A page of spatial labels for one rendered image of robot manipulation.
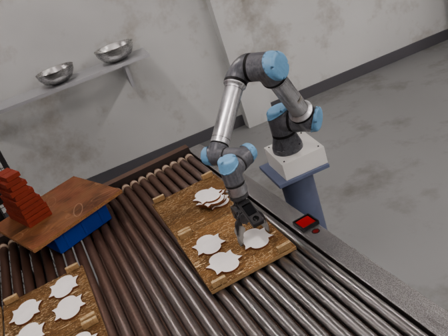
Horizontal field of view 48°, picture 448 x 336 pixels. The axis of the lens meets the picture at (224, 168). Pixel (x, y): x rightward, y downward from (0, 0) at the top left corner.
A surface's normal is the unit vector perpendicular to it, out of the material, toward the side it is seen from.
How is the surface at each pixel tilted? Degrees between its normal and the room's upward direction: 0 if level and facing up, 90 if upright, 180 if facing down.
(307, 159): 90
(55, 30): 90
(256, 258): 0
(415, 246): 0
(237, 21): 90
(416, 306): 0
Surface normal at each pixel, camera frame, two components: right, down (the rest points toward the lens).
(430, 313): -0.30, -0.85
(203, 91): 0.29, 0.35
